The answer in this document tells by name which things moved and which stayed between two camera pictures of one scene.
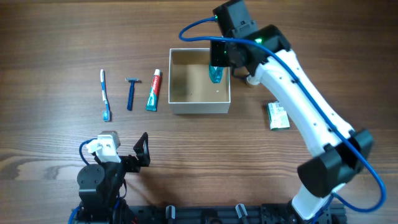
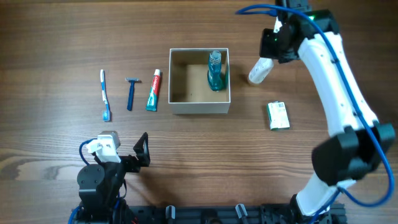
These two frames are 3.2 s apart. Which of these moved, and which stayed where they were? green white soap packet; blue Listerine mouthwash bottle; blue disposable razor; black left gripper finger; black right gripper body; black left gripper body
Moved: black right gripper body; blue Listerine mouthwash bottle
Stayed: green white soap packet; black left gripper body; black left gripper finger; blue disposable razor
